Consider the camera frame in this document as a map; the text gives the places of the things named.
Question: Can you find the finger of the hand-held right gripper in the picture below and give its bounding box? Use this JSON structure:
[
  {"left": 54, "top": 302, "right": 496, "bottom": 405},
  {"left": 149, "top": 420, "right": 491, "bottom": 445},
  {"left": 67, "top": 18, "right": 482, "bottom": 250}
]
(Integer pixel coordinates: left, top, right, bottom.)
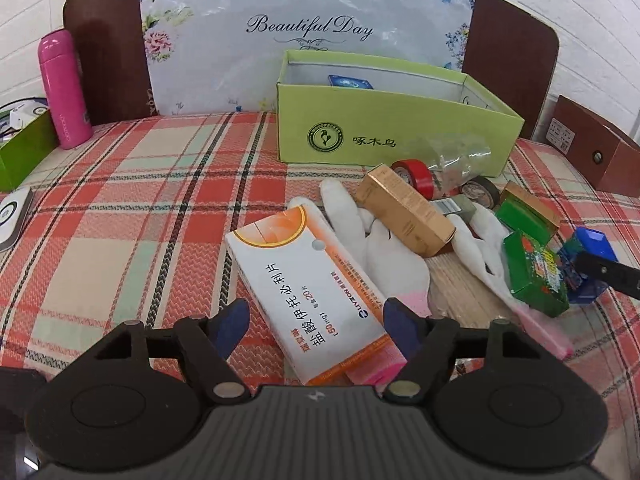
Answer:
[{"left": 575, "top": 252, "right": 640, "bottom": 301}]

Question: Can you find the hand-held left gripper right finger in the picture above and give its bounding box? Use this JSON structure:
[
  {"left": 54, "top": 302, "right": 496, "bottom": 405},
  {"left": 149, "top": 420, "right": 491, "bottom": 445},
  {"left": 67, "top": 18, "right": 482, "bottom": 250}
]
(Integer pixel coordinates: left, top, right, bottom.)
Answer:
[{"left": 382, "top": 297, "right": 533, "bottom": 406}]

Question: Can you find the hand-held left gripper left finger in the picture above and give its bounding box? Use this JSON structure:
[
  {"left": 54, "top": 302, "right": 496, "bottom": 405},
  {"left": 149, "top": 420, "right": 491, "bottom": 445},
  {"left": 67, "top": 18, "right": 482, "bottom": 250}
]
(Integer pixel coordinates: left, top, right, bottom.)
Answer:
[{"left": 97, "top": 297, "right": 251, "bottom": 406}]

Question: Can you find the blue plastic box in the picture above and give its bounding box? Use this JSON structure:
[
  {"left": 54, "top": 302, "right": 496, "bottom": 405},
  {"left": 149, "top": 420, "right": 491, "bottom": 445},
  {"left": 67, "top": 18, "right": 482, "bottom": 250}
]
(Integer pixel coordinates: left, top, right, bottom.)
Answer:
[{"left": 556, "top": 227, "right": 620, "bottom": 305}]

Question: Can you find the white glove with pink cuff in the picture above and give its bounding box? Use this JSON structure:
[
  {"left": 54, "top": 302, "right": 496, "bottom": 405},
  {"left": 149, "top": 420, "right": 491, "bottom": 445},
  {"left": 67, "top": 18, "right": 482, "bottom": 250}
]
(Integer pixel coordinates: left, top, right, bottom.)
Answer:
[
  {"left": 450, "top": 200, "right": 573, "bottom": 361},
  {"left": 287, "top": 178, "right": 431, "bottom": 391}
]

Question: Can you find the white and orange medicine box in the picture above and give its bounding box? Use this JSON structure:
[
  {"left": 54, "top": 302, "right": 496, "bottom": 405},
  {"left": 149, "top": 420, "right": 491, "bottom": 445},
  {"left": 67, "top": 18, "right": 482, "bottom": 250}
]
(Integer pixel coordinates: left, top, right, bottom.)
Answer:
[{"left": 224, "top": 206, "right": 401, "bottom": 386}]

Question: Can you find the green printed box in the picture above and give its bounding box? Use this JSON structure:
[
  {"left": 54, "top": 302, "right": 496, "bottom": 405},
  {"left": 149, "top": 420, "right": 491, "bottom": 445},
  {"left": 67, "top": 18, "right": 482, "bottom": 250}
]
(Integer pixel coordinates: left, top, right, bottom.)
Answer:
[{"left": 502, "top": 230, "right": 571, "bottom": 317}]

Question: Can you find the small olive green box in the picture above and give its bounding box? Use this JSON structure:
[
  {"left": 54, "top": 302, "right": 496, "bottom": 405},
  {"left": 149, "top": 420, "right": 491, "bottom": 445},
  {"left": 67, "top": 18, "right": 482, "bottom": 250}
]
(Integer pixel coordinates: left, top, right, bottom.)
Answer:
[{"left": 430, "top": 195, "right": 476, "bottom": 221}]

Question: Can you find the clear plastic toothpick pack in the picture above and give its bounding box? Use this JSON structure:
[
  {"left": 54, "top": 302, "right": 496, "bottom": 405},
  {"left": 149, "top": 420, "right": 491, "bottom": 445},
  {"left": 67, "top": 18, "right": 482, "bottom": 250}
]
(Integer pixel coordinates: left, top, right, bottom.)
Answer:
[{"left": 427, "top": 135, "right": 493, "bottom": 198}]

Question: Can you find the light green cardboard box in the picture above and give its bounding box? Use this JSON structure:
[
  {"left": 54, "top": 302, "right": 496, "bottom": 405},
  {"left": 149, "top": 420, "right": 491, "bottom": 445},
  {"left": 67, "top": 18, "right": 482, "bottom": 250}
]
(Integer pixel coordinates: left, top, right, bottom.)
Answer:
[{"left": 276, "top": 49, "right": 525, "bottom": 178}]

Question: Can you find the green box with gold trim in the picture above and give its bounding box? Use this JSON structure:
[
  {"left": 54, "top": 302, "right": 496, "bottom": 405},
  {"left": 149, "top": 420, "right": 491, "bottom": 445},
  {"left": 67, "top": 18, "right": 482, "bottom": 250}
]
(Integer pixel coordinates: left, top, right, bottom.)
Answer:
[{"left": 495, "top": 181, "right": 560, "bottom": 243}]

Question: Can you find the gold cardboard box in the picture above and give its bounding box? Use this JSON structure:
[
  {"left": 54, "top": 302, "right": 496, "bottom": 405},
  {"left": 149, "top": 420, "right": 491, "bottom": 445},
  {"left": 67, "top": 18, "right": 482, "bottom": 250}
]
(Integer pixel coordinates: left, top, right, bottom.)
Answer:
[{"left": 355, "top": 164, "right": 457, "bottom": 258}]

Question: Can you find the brown cardboard box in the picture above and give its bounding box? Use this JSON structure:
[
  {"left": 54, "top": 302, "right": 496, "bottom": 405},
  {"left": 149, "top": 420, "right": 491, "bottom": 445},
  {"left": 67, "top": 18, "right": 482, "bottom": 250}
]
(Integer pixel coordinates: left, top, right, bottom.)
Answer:
[{"left": 532, "top": 95, "right": 640, "bottom": 193}]

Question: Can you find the red tape roll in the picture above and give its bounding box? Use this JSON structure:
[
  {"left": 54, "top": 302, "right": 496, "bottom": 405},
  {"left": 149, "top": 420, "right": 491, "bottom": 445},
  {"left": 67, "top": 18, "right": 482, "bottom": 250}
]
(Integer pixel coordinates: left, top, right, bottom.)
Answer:
[{"left": 391, "top": 158, "right": 435, "bottom": 200}]

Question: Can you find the black tape roll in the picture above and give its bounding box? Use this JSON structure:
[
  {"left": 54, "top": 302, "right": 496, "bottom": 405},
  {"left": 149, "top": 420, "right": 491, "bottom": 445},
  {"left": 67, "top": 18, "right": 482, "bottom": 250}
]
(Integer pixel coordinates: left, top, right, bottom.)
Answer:
[{"left": 459, "top": 176, "right": 501, "bottom": 210}]

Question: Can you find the white flat device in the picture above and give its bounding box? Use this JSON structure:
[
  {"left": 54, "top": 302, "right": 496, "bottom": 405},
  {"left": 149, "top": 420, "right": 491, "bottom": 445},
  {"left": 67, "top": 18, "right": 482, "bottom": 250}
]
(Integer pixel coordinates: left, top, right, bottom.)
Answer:
[{"left": 0, "top": 187, "right": 34, "bottom": 253}]

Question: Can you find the small blue packet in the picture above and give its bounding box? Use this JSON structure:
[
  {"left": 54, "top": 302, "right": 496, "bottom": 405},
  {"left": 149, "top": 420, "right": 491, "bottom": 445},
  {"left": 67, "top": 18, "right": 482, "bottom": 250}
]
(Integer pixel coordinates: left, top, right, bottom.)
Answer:
[{"left": 327, "top": 74, "right": 376, "bottom": 90}]

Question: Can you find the floral packaged pillow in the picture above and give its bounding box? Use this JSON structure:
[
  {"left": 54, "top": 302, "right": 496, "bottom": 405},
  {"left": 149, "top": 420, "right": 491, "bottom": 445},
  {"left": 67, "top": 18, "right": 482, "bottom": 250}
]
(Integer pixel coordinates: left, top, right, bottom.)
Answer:
[{"left": 140, "top": 0, "right": 476, "bottom": 116}]

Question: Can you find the dark green box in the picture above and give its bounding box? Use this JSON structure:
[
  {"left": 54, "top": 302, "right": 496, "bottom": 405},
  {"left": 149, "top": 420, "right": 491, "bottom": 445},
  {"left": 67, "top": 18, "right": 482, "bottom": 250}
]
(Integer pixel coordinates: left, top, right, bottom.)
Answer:
[{"left": 0, "top": 110, "right": 57, "bottom": 191}]

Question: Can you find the pink thermos bottle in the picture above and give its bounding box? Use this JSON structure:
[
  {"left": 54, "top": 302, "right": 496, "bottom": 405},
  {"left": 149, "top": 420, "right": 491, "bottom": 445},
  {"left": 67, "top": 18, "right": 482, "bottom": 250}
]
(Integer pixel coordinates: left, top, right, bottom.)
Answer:
[{"left": 39, "top": 30, "right": 94, "bottom": 150}]

